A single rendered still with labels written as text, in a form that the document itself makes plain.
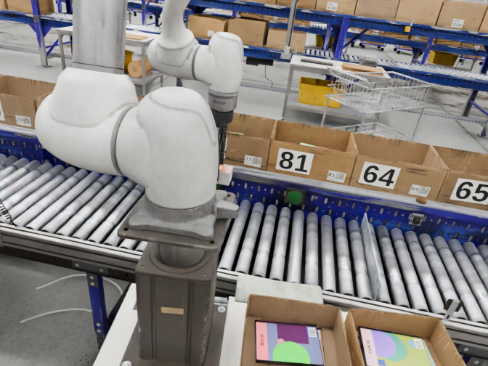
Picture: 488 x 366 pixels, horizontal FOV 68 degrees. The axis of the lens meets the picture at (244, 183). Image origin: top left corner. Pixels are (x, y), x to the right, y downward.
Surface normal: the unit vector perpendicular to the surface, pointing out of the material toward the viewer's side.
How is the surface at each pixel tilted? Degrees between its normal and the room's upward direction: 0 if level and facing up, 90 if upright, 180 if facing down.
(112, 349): 0
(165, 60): 105
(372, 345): 0
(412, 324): 90
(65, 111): 73
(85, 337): 0
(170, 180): 91
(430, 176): 90
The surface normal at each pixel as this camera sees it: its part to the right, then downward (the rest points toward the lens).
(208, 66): -0.43, 0.38
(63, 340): 0.11, -0.87
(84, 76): 0.09, -0.36
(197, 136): 0.66, 0.18
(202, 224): 0.22, -0.72
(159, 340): -0.07, 0.48
